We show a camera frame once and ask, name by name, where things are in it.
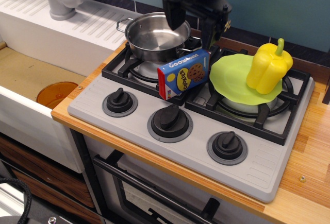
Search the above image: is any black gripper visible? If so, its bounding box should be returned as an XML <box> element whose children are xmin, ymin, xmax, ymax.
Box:
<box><xmin>162</xmin><ymin>0</ymin><xmax>232</xmax><ymax>49</ymax></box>

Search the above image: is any blue cookie box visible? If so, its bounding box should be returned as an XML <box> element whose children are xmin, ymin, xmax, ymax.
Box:
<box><xmin>157</xmin><ymin>49</ymin><xmax>210</xmax><ymax>100</ymax></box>

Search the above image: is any yellow toy bell pepper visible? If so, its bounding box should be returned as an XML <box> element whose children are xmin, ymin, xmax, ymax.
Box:
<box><xmin>246</xmin><ymin>38</ymin><xmax>293</xmax><ymax>95</ymax></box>

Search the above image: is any stainless steel pot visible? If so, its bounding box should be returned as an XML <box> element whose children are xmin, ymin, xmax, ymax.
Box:
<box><xmin>116</xmin><ymin>12</ymin><xmax>202</xmax><ymax>63</ymax></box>

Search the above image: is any lime green plate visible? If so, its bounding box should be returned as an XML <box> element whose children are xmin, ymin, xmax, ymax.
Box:
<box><xmin>209</xmin><ymin>54</ymin><xmax>283</xmax><ymax>106</ymax></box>

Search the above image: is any middle black stove knob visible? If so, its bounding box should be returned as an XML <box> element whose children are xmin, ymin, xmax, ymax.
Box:
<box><xmin>147</xmin><ymin>104</ymin><xmax>193</xmax><ymax>143</ymax></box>

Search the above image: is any black stove knob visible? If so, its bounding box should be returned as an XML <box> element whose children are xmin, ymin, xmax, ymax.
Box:
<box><xmin>147</xmin><ymin>104</ymin><xmax>193</xmax><ymax>143</ymax></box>
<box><xmin>102</xmin><ymin>88</ymin><xmax>138</xmax><ymax>118</ymax></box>
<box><xmin>207</xmin><ymin>131</ymin><xmax>248</xmax><ymax>166</ymax></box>

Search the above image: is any left black stove knob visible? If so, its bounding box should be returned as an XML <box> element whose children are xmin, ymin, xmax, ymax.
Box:
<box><xmin>102</xmin><ymin>88</ymin><xmax>138</xmax><ymax>118</ymax></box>

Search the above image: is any right black stove knob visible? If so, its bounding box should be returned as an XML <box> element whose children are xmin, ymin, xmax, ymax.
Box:
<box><xmin>207</xmin><ymin>131</ymin><xmax>248</xmax><ymax>166</ymax></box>

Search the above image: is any grey toy stove top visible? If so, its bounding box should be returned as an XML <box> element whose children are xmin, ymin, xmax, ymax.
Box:
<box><xmin>67</xmin><ymin>42</ymin><xmax>316</xmax><ymax>204</ymax></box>

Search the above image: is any right black burner grate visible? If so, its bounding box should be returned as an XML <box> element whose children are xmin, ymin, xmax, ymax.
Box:
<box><xmin>185</xmin><ymin>48</ymin><xmax>315</xmax><ymax>145</ymax></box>

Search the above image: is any white toy sink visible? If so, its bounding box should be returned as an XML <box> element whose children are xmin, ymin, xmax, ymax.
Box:
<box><xmin>1</xmin><ymin>0</ymin><xmax>137</xmax><ymax>173</ymax></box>

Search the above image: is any orange sink drain cover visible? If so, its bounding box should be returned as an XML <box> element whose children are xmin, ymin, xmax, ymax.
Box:
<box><xmin>36</xmin><ymin>81</ymin><xmax>78</xmax><ymax>109</ymax></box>

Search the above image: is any wooden drawer cabinet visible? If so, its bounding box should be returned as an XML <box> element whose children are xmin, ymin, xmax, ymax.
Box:
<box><xmin>1</xmin><ymin>134</ymin><xmax>102</xmax><ymax>223</ymax></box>

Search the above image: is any oven door with handle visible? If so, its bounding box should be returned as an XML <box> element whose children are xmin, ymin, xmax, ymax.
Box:
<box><xmin>85</xmin><ymin>137</ymin><xmax>267</xmax><ymax>223</ymax></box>

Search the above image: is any black braided cable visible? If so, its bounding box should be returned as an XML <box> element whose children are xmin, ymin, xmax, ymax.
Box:
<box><xmin>0</xmin><ymin>177</ymin><xmax>32</xmax><ymax>224</ymax></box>

